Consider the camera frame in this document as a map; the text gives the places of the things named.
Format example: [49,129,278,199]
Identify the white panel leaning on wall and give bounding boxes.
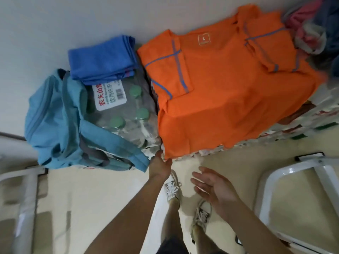
[0,131,39,168]

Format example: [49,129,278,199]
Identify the person's dark shorts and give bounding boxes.
[156,236,192,254]

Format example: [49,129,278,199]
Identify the white gym machine frame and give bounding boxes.
[254,151,339,254]

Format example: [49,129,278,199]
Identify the orange t-shirt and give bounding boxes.
[136,3,328,161]

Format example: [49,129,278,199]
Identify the person's right forearm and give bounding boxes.
[220,199,292,254]

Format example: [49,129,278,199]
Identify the person's right leg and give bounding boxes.
[191,224,229,254]

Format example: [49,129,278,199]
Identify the light blue backpack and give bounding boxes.
[24,68,151,173]

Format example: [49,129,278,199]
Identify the person's left hand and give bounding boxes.
[148,149,173,183]

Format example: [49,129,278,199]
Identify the person's right hand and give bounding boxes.
[190,166,242,218]

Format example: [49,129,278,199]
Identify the blue t-shirt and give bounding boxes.
[67,35,141,86]

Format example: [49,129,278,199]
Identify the stack of water bottle packs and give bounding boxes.
[84,71,339,162]

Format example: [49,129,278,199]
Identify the person's left forearm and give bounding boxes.
[83,177,171,254]

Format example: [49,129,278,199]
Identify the grey-blue towel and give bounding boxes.
[307,0,339,78]

